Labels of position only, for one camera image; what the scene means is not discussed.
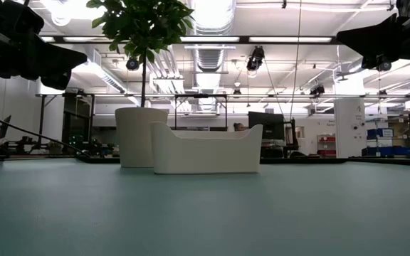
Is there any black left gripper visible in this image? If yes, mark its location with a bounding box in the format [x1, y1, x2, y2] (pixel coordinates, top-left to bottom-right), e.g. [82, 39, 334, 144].
[0, 0, 89, 91]

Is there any black equipment cabinet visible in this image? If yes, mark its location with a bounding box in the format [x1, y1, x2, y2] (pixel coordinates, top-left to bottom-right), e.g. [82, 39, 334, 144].
[61, 92, 96, 154]

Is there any green leafy plant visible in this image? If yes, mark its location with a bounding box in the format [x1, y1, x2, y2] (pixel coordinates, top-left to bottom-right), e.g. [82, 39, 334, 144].
[85, 0, 196, 108]

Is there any white plant pot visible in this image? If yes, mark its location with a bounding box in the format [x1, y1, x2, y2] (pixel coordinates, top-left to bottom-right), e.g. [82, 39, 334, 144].
[114, 107, 169, 169]

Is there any shelf with blue bins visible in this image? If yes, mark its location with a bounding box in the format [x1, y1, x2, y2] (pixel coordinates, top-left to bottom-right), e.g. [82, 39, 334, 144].
[360, 127, 410, 158]

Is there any shelf with red bins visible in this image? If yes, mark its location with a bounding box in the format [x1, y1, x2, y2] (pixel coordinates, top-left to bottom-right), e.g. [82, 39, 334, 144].
[316, 133, 337, 158]

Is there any white plastic bin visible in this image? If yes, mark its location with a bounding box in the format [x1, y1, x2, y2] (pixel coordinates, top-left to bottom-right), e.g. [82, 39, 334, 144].
[149, 121, 264, 176]

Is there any green table mat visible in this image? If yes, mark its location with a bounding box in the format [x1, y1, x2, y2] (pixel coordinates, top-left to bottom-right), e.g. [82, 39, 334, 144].
[0, 158, 410, 256]

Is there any black overhead camera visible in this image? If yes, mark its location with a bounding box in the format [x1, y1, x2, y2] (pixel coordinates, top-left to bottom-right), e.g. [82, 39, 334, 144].
[246, 45, 266, 72]

